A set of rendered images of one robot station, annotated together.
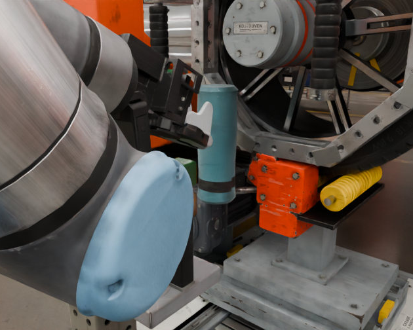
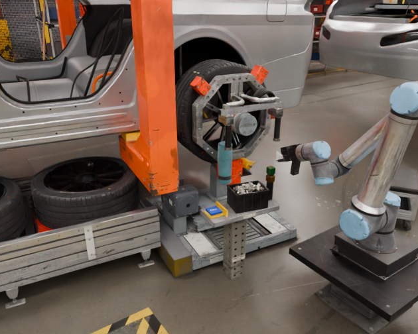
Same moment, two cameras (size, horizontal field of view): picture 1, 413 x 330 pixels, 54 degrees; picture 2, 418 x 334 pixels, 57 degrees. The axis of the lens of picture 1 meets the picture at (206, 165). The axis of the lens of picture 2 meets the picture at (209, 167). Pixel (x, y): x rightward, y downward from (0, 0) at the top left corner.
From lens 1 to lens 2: 2.16 m
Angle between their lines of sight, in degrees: 62
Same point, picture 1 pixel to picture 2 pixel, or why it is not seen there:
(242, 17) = (245, 122)
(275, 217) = (234, 179)
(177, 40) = (113, 120)
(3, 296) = (125, 301)
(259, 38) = (251, 127)
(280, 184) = (235, 167)
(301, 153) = (240, 155)
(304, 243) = (222, 187)
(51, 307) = (151, 283)
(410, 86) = (267, 128)
